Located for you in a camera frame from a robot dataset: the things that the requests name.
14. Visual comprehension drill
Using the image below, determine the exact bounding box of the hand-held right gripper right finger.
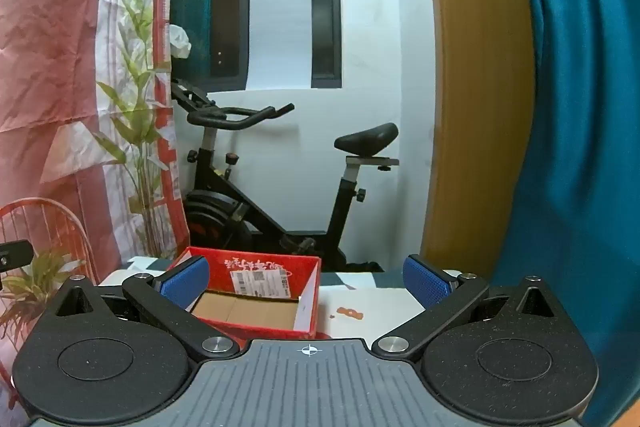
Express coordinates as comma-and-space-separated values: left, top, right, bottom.
372, 254, 567, 361

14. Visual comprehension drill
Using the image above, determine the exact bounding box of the wooden door panel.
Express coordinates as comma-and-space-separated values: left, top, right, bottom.
420, 0, 539, 279

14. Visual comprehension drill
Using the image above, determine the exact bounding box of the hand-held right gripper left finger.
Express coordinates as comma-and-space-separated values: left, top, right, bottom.
52, 255, 240, 361

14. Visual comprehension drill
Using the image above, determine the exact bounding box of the red strawberry print cardboard box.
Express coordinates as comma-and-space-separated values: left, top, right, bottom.
166, 247, 322, 341

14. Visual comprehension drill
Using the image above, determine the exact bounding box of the teal curtain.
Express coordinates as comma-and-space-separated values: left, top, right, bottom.
487, 0, 640, 427

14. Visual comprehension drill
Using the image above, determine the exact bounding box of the pink bamboo print sheet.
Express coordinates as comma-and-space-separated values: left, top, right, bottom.
0, 0, 193, 427

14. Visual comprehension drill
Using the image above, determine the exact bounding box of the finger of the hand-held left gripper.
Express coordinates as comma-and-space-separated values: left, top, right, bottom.
0, 239, 35, 271

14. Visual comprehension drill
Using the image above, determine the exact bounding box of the white plastic bag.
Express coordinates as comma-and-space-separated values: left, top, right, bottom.
169, 24, 193, 58

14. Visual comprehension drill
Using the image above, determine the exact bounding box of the white cartoon print tablecloth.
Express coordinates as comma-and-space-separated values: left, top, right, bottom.
97, 256, 463, 344

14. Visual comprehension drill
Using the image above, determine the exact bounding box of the black exercise bike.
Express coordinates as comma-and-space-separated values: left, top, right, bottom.
170, 79, 401, 273

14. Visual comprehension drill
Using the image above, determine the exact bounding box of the white paper sheet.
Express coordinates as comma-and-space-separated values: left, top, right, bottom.
247, 0, 314, 90

